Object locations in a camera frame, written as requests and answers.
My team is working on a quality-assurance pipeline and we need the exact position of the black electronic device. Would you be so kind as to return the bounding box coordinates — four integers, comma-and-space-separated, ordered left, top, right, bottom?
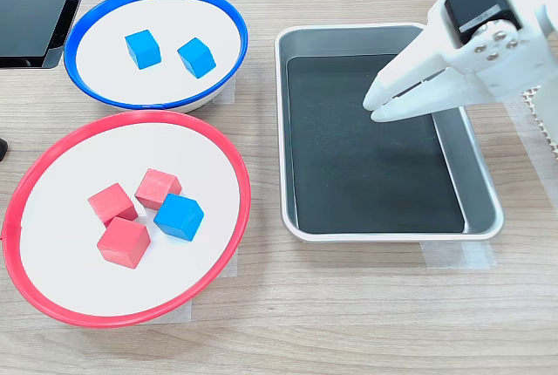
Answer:
0, 0, 99, 70

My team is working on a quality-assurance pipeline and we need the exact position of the blue cube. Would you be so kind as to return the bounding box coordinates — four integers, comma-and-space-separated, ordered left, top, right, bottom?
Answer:
153, 193, 206, 242
124, 29, 162, 71
176, 37, 217, 79

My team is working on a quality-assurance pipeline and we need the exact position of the black tray mat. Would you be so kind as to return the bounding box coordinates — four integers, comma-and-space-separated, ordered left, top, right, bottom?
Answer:
286, 53, 466, 235

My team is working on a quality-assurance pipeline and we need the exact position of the clear tape sheet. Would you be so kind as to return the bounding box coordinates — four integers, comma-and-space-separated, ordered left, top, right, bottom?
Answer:
500, 95, 558, 195

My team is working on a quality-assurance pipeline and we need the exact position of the steel tray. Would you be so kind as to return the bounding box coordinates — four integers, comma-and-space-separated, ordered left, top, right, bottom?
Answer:
274, 22, 506, 244

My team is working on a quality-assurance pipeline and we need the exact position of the red cube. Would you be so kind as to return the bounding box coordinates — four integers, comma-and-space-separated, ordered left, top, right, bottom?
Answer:
86, 182, 140, 228
134, 167, 183, 212
96, 216, 152, 270

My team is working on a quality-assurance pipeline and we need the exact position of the clear tape strip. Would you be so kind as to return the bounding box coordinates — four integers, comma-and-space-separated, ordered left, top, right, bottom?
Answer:
420, 239, 498, 269
208, 74, 237, 106
216, 255, 239, 279
137, 298, 193, 324

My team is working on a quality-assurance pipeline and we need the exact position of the red-rimmed white plate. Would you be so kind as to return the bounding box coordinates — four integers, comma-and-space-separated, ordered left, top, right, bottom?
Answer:
1, 109, 253, 329

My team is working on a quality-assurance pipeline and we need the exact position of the blue-rimmed white plate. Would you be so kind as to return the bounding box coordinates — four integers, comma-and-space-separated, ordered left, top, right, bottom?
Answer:
64, 0, 249, 113

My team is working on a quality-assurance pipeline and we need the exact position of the pale perforated base plate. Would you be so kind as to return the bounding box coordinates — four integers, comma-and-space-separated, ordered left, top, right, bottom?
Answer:
521, 85, 558, 160

